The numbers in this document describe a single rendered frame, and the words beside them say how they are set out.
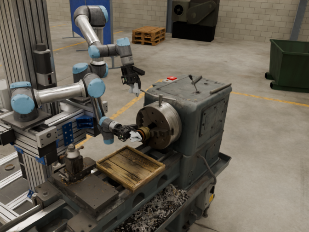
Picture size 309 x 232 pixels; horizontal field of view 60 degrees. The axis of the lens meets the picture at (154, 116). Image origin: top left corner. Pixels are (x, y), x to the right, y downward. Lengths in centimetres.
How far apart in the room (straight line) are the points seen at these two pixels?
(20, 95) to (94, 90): 41
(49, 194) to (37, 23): 109
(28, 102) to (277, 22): 1050
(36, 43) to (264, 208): 250
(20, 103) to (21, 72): 41
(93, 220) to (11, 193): 149
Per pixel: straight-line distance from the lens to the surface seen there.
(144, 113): 180
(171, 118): 175
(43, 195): 164
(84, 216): 149
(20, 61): 200
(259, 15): 1147
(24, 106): 167
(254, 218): 289
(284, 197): 324
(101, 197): 147
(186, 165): 201
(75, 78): 212
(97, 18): 201
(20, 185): 290
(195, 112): 179
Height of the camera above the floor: 198
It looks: 27 degrees down
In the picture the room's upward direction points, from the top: 2 degrees clockwise
